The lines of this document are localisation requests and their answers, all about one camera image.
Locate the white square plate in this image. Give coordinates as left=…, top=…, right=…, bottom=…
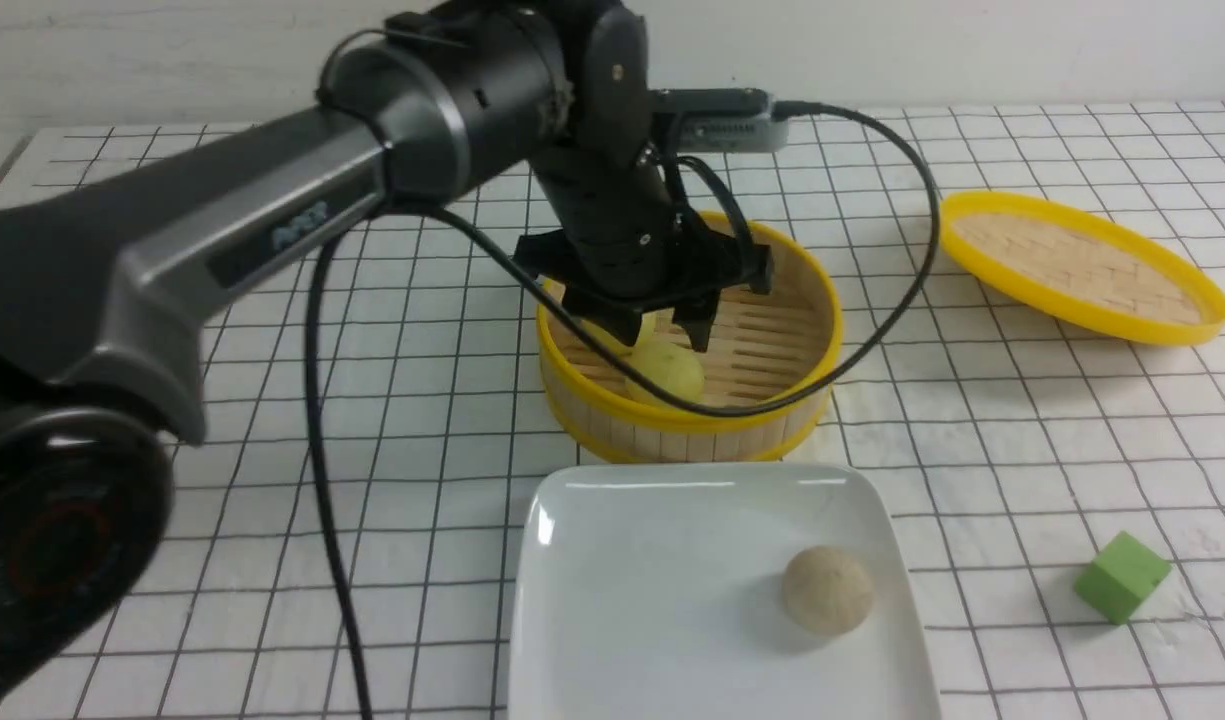
left=508, top=462, right=944, bottom=719

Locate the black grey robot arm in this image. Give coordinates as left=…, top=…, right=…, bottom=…
left=0, top=1, right=773, bottom=700

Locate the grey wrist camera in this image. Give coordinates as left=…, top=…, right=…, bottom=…
left=652, top=88, right=790, bottom=156

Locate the yellow steamed bun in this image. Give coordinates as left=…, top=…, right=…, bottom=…
left=626, top=338, right=706, bottom=404
left=581, top=313, right=657, bottom=356

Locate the yellow steamed bun front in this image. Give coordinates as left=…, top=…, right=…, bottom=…
left=626, top=338, right=706, bottom=404

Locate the bamboo steamer lid yellow rim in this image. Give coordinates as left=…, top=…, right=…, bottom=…
left=940, top=191, right=1225, bottom=347

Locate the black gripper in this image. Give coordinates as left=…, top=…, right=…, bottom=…
left=513, top=149, right=775, bottom=354

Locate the white grid tablecloth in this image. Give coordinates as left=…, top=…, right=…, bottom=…
left=0, top=100, right=1225, bottom=719

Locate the green foam cube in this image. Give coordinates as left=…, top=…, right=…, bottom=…
left=1073, top=531, right=1174, bottom=626

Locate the beige steamed bun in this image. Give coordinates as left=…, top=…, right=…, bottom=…
left=782, top=546, right=873, bottom=637

